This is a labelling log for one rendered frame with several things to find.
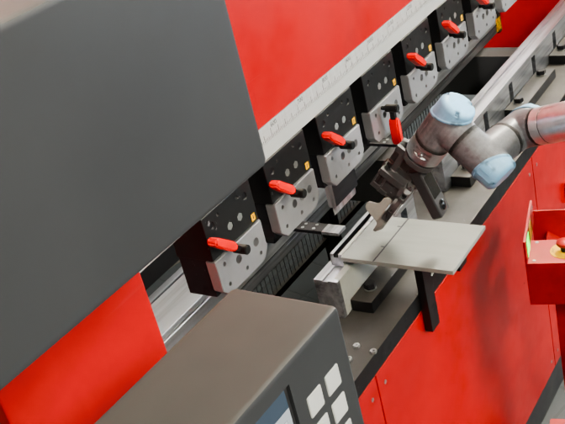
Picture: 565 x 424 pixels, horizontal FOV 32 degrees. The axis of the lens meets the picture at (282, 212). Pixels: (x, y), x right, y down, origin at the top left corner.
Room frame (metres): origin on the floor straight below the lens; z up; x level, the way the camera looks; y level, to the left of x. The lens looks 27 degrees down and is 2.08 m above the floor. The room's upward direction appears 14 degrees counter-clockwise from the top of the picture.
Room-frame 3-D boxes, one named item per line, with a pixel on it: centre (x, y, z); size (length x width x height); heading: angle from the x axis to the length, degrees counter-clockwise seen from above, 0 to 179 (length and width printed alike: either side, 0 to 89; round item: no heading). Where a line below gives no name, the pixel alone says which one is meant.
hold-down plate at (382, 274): (1.89, -0.21, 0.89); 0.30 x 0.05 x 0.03; 142
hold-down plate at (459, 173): (2.33, -0.56, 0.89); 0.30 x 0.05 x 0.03; 142
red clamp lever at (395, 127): (1.97, -0.28, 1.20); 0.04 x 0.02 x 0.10; 52
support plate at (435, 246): (1.80, -0.26, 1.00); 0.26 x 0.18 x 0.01; 52
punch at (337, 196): (1.89, -0.14, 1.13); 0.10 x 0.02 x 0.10; 142
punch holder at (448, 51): (2.34, -0.50, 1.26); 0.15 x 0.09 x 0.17; 142
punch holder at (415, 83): (2.18, -0.37, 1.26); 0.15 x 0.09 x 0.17; 142
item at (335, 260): (1.91, -0.15, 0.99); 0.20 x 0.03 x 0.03; 142
